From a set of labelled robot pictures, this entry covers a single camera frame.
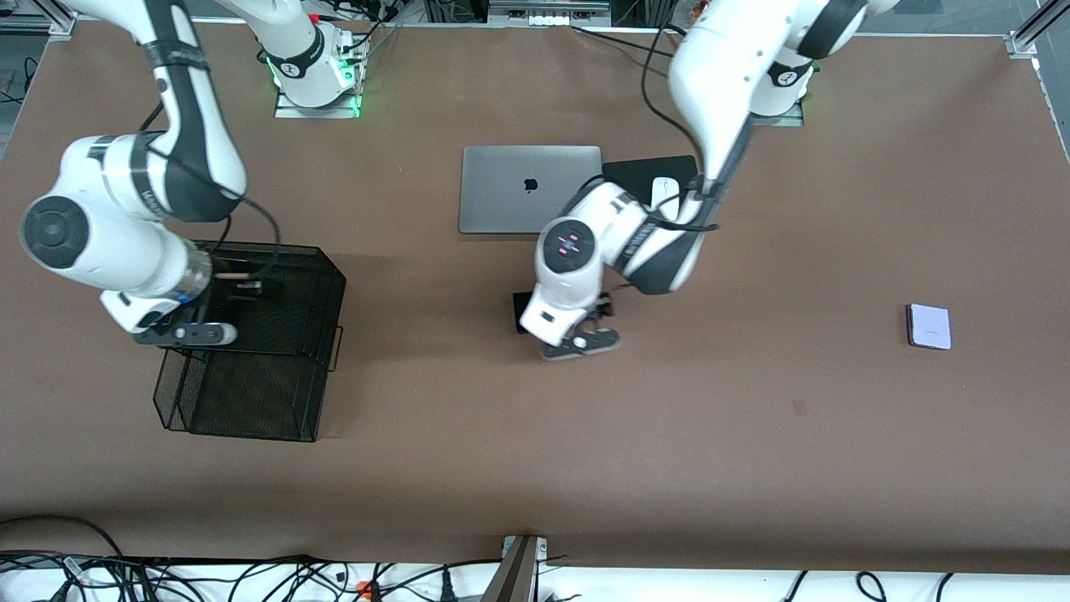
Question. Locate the black mouse pad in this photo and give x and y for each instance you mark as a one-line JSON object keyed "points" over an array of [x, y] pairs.
{"points": [[635, 171]]}

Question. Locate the orange plug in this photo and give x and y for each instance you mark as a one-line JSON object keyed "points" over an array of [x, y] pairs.
{"points": [[364, 590]]}

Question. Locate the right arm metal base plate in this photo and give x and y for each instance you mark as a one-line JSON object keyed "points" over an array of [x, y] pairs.
{"points": [[318, 111]]}

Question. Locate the white computer mouse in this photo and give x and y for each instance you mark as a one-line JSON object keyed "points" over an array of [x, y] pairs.
{"points": [[663, 191]]}

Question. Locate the small black flip phone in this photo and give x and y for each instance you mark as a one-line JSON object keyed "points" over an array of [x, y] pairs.
{"points": [[523, 311]]}

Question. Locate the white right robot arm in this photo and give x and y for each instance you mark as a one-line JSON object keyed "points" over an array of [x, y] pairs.
{"points": [[109, 242]]}

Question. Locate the grey metal post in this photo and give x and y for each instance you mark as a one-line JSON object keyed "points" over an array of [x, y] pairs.
{"points": [[514, 573]]}

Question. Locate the black mesh two-tier tray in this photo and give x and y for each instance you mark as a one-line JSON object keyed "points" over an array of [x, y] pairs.
{"points": [[251, 393]]}

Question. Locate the silver closed laptop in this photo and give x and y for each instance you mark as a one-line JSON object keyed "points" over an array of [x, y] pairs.
{"points": [[510, 192]]}

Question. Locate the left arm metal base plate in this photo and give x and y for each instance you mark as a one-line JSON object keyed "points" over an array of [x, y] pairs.
{"points": [[777, 121]]}

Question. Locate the aluminium frame rail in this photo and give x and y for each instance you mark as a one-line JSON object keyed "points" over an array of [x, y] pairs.
{"points": [[33, 21], [1032, 33]]}

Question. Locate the black power plug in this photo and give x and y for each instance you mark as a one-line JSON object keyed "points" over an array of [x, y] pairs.
{"points": [[447, 587]]}

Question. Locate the white connector strip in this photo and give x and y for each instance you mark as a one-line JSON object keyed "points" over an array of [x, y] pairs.
{"points": [[552, 18]]}

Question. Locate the lilac flip phone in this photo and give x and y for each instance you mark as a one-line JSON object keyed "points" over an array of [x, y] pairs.
{"points": [[930, 328]]}

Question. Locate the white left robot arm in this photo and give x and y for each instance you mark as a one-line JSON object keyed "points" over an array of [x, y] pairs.
{"points": [[727, 67]]}

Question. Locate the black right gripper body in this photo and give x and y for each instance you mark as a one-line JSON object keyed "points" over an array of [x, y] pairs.
{"points": [[224, 287]]}

